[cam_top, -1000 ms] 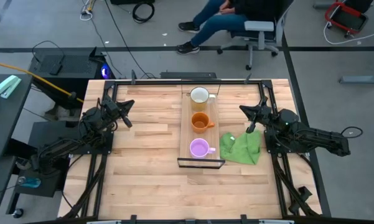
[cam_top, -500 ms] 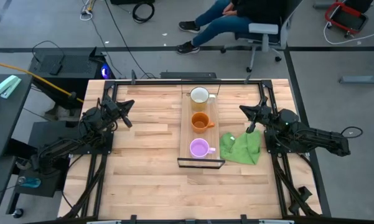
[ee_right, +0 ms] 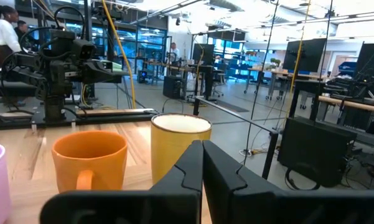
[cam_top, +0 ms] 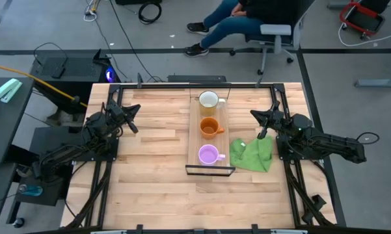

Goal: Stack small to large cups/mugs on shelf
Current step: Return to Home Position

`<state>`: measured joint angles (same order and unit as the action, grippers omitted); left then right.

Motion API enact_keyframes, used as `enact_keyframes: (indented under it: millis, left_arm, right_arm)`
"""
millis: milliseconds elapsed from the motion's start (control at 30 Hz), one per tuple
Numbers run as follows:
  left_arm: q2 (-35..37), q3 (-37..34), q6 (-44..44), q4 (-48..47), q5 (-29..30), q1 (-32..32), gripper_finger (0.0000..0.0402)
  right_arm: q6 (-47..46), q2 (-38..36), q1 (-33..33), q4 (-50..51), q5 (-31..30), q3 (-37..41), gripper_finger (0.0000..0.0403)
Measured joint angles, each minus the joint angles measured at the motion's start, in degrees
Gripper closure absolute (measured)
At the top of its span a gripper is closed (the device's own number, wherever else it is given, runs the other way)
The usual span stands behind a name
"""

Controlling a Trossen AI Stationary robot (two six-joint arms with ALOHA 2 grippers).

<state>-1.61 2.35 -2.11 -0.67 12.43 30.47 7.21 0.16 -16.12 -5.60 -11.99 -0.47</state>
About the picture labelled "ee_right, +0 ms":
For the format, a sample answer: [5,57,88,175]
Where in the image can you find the black desk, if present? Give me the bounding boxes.
[0,70,131,97]

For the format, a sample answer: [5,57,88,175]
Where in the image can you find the black monitor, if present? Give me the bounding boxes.
[192,43,216,66]
[353,40,374,82]
[282,37,328,73]

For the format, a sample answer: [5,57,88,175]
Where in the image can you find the thin black hanging cable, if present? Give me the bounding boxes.
[242,0,281,166]

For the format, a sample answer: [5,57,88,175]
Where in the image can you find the blue storage bin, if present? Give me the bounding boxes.
[338,60,359,78]

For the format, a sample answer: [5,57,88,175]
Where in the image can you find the light wooden rod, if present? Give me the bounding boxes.
[317,95,374,115]

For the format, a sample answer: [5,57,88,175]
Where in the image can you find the black aluminium table frame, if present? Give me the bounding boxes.
[0,108,160,131]

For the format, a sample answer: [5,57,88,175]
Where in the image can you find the large yellow mug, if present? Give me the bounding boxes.
[149,112,213,187]

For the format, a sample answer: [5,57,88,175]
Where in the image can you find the pale bundled floor cable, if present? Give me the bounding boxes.
[238,144,270,157]

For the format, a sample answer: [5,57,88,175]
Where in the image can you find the thick yellow cable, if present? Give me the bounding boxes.
[101,0,138,110]

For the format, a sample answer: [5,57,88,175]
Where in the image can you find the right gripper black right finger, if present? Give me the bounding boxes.
[202,139,374,224]

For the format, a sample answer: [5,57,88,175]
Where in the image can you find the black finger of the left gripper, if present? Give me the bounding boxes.
[92,60,129,77]
[89,74,123,85]

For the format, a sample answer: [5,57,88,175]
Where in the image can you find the black computer tower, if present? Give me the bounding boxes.
[162,75,188,100]
[277,116,358,189]

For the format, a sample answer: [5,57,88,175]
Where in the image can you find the person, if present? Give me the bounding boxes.
[14,20,40,54]
[0,5,22,68]
[169,42,181,62]

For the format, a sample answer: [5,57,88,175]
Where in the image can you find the thin yellow hanging cable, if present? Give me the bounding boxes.
[285,0,312,119]

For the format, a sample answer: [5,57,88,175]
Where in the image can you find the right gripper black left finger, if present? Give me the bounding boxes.
[39,139,204,224]

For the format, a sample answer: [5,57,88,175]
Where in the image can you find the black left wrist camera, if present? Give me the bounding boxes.
[70,39,96,60]

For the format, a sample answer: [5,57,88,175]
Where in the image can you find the black office chair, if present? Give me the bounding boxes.
[211,63,228,98]

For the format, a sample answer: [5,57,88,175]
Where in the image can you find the black cable coil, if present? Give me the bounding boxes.
[284,167,322,191]

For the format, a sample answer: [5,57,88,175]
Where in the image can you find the medium orange mug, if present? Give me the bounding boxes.
[50,130,129,194]

